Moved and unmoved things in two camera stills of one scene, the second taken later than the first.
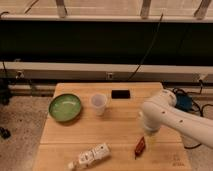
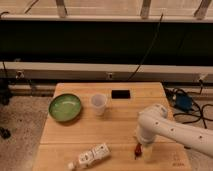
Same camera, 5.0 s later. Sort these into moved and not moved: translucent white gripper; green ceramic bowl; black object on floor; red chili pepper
Moved: translucent white gripper
Not moved: red chili pepper; black object on floor; green ceramic bowl
